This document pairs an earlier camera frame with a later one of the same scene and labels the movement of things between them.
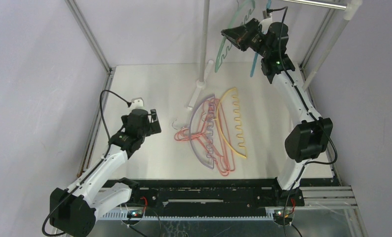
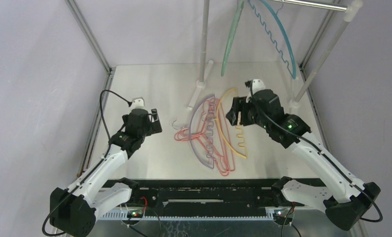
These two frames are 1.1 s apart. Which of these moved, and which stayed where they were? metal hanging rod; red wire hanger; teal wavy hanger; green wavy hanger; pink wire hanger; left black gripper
Moved: teal wavy hanger; green wavy hanger
Stayed: metal hanging rod; pink wire hanger; left black gripper; red wire hanger
